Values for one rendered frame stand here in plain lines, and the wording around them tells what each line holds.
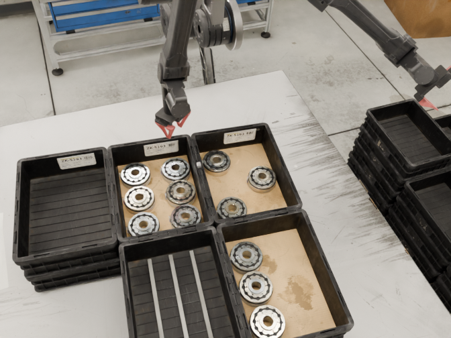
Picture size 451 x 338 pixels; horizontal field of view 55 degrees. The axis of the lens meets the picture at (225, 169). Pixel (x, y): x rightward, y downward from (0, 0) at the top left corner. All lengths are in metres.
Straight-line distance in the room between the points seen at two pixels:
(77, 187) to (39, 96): 1.75
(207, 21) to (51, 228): 0.92
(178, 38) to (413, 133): 1.62
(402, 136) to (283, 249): 1.19
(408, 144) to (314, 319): 1.29
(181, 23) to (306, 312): 0.89
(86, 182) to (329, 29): 2.84
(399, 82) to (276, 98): 1.67
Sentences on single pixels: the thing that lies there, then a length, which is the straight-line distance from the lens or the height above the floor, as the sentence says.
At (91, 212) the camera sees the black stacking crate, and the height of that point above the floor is 0.83.
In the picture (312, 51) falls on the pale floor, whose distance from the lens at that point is 3.70.
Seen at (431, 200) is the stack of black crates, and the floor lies 0.38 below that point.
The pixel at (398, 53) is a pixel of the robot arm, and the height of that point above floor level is 1.34.
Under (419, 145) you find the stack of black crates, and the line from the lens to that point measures 2.45.
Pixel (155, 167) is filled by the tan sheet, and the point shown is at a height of 0.83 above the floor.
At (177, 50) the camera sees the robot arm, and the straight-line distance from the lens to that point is 1.20.
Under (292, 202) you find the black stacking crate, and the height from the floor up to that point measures 0.89.
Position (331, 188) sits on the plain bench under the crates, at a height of 0.70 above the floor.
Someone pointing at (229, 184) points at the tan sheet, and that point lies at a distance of 1.60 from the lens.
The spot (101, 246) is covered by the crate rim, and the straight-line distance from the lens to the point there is 1.37.
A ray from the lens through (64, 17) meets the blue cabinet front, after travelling 3.24.
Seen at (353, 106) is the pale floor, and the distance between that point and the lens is 3.28.
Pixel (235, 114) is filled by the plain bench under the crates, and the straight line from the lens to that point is 2.03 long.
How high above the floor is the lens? 2.11
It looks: 51 degrees down
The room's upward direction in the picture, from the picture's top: 5 degrees clockwise
